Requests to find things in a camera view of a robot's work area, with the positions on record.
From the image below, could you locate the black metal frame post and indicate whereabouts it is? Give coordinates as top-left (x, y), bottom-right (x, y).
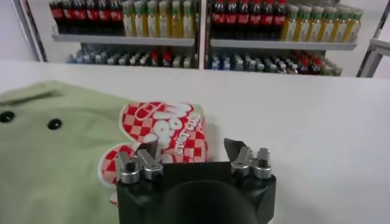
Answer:
top-left (373, 0), bottom-right (390, 39)
top-left (12, 0), bottom-right (48, 63)

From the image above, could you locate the green cap yellow juice bottle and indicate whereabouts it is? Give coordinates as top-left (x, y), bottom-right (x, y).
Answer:
top-left (133, 0), bottom-right (146, 37)
top-left (182, 0), bottom-right (195, 39)
top-left (297, 4), bottom-right (311, 42)
top-left (145, 0), bottom-right (158, 38)
top-left (169, 0), bottom-right (183, 38)
top-left (333, 6), bottom-right (349, 43)
top-left (346, 8), bottom-right (363, 43)
top-left (321, 5), bottom-right (336, 43)
top-left (309, 5), bottom-right (324, 42)
top-left (282, 4), bottom-right (299, 42)
top-left (157, 0), bottom-right (171, 38)
top-left (122, 0), bottom-right (135, 37)

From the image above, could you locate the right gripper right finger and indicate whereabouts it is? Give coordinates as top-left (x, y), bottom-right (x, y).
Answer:
top-left (224, 138), bottom-right (273, 180)

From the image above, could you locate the green t-shirt with red print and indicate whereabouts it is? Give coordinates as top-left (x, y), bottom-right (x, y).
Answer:
top-left (0, 80), bottom-right (211, 224)

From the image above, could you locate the small red cap cola bottle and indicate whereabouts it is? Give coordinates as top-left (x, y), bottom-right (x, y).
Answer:
top-left (149, 50), bottom-right (160, 67)
top-left (310, 57), bottom-right (323, 75)
top-left (298, 56), bottom-right (311, 75)
top-left (161, 51), bottom-right (172, 68)

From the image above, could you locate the white metal frame table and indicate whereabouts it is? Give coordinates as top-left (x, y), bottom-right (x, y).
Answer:
top-left (356, 38), bottom-right (390, 79)

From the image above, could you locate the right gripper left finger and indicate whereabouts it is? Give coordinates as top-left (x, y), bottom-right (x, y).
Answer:
top-left (115, 140), bottom-right (165, 185)

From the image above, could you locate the metal drinks shelf unit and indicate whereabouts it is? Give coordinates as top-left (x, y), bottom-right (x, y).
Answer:
top-left (202, 0), bottom-right (359, 77)
top-left (48, 0), bottom-right (204, 69)

